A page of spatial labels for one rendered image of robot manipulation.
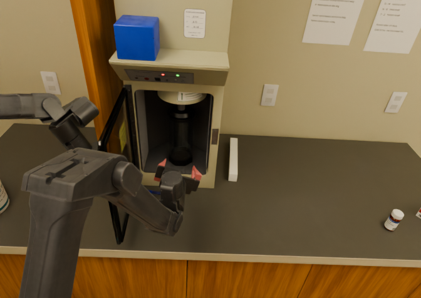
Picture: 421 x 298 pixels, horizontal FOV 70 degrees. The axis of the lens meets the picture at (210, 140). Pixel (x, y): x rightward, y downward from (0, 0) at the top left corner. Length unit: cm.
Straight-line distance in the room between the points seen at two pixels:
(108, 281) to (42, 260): 88
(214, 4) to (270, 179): 76
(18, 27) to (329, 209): 149
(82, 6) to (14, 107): 29
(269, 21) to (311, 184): 71
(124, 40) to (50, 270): 57
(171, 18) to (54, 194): 62
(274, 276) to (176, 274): 36
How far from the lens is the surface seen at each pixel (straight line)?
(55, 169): 44
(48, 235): 43
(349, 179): 147
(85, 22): 86
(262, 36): 138
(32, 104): 81
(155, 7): 90
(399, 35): 159
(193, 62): 83
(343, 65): 153
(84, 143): 87
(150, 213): 66
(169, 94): 103
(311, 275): 128
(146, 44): 82
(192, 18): 90
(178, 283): 128
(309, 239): 116
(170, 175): 82
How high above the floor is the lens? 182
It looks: 36 degrees down
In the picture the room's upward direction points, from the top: 5 degrees clockwise
